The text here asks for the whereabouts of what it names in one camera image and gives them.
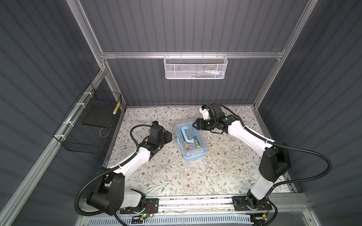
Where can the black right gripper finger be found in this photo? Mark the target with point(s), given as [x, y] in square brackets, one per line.
[197, 127]
[198, 122]

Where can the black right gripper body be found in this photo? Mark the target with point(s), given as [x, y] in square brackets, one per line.
[209, 125]

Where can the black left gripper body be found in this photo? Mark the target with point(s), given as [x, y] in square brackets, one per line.
[165, 139]

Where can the blue plastic tool box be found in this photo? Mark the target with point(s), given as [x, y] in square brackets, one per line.
[185, 138]

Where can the yellow black screwdriver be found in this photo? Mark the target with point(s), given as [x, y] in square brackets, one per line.
[196, 142]

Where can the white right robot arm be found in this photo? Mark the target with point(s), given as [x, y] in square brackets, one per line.
[274, 160]

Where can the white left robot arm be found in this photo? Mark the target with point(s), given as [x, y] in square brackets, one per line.
[109, 194]

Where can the yellow marker in basket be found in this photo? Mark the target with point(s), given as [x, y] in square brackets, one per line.
[116, 108]

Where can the black pad in basket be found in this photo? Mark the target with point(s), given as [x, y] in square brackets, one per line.
[98, 116]

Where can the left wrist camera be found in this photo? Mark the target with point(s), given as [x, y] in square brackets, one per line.
[155, 123]

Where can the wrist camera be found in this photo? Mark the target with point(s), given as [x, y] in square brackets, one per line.
[155, 123]
[205, 112]

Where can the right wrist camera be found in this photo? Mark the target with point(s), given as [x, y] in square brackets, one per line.
[205, 112]

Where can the white wire mesh basket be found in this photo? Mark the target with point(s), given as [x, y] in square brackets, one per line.
[195, 66]

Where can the black wire basket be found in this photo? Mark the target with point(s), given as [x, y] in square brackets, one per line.
[76, 137]

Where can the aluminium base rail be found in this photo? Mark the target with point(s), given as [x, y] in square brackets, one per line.
[294, 209]

